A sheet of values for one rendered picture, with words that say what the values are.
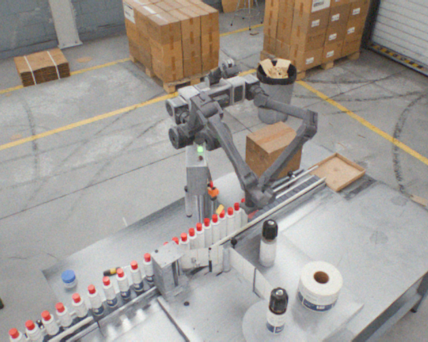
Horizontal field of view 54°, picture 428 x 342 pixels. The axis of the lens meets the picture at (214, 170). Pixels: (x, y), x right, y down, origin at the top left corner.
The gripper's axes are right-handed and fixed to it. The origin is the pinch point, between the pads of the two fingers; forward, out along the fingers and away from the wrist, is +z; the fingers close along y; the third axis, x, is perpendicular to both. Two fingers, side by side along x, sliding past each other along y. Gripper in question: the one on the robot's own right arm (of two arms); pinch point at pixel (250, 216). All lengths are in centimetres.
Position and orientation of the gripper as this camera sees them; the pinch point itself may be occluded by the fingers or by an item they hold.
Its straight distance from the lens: 216.4
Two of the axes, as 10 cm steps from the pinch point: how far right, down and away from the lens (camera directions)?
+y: 8.0, -3.9, 4.5
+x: -6.0, -4.9, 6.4
